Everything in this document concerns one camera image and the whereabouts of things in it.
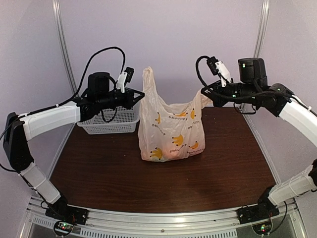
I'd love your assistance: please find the right circuit board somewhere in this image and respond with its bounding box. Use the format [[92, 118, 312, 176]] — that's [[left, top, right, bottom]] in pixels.
[[252, 221, 273, 236]]

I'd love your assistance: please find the aluminium front rail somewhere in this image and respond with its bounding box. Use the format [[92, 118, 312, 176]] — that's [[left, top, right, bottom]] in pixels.
[[17, 196, 308, 238]]

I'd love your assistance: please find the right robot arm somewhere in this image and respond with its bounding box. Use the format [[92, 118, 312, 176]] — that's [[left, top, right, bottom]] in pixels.
[[195, 56, 317, 219]]

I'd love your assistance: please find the right black camera cable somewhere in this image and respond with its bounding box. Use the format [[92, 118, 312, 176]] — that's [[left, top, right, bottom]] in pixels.
[[195, 56, 258, 115]]

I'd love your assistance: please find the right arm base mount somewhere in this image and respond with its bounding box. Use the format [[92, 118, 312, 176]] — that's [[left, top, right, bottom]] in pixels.
[[237, 203, 279, 224]]

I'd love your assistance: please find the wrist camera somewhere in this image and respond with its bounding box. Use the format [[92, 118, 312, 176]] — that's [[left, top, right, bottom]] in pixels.
[[116, 67, 134, 93], [207, 57, 233, 87]]

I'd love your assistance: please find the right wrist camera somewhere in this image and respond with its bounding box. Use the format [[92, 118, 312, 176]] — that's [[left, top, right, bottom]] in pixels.
[[207, 57, 233, 87]]

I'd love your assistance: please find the left aluminium corner post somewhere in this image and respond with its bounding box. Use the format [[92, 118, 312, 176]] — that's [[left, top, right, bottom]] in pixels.
[[52, 0, 77, 93]]

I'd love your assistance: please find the right aluminium corner post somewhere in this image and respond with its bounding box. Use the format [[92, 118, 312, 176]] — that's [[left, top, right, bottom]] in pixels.
[[253, 0, 270, 58]]

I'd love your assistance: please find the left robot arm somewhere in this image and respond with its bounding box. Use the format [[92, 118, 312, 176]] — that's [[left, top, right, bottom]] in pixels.
[[1, 68, 145, 220]]

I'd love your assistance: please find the pink peach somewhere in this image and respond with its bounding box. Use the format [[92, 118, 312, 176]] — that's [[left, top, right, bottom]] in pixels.
[[163, 145, 182, 161]]

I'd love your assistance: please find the left black camera cable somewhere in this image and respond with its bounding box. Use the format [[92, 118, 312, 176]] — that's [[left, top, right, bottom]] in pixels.
[[74, 46, 126, 100]]

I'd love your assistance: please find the black camera cable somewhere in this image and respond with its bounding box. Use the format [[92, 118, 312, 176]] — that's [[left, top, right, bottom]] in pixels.
[[74, 46, 126, 100], [195, 56, 258, 115]]

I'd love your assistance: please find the circuit board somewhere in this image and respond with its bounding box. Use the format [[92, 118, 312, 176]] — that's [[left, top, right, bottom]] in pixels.
[[252, 221, 273, 236], [53, 221, 74, 236]]

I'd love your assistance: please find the aluminium corner post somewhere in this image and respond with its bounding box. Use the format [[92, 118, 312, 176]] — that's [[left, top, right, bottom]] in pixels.
[[253, 0, 270, 58], [52, 0, 77, 93]]

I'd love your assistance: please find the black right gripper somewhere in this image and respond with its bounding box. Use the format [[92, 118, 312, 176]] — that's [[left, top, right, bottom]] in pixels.
[[201, 79, 259, 108]]

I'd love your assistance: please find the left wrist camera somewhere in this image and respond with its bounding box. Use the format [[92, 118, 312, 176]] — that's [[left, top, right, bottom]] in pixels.
[[116, 67, 134, 93]]

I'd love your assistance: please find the banana print plastic bag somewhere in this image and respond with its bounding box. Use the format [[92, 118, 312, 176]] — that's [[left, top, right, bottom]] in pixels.
[[138, 67, 211, 162]]

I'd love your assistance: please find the white perforated plastic basket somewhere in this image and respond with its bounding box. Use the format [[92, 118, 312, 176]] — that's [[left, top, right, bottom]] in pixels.
[[77, 104, 139, 135]]

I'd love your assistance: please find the left circuit board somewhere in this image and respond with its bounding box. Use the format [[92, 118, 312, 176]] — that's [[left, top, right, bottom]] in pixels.
[[53, 221, 74, 236]]

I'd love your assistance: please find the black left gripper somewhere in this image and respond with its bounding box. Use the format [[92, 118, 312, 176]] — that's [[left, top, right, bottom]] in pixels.
[[97, 87, 144, 109]]

